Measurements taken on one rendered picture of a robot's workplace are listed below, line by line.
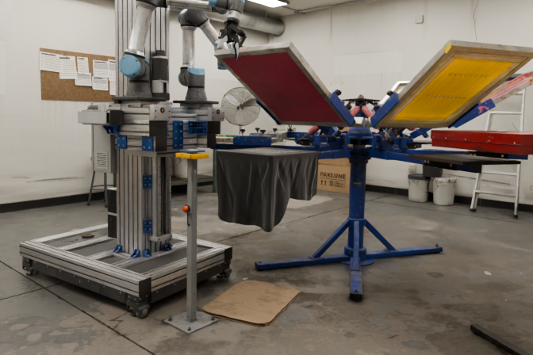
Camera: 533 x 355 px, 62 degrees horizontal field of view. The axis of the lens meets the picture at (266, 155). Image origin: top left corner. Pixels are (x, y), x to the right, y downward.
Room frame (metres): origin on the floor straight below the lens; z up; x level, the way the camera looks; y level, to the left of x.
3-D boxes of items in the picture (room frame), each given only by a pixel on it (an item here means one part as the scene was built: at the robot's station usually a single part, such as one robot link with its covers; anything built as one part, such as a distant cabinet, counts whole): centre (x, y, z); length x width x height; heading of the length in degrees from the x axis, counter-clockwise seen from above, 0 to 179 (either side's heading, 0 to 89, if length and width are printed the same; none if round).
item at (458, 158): (2.94, -0.96, 0.91); 1.34 x 0.40 x 0.08; 19
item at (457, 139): (2.23, -1.21, 1.06); 0.61 x 0.46 x 0.12; 19
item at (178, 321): (2.42, 0.40, 0.48); 0.22 x 0.22 x 0.96; 49
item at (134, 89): (2.67, 0.76, 1.31); 0.15 x 0.15 x 0.10
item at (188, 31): (3.20, 0.56, 1.63); 0.15 x 0.12 x 0.55; 33
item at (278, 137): (3.74, 0.15, 1.05); 1.08 x 0.61 x 0.23; 79
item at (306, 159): (2.60, -0.18, 0.74); 0.46 x 0.04 x 0.42; 139
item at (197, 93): (3.08, 0.49, 1.31); 0.15 x 0.15 x 0.10
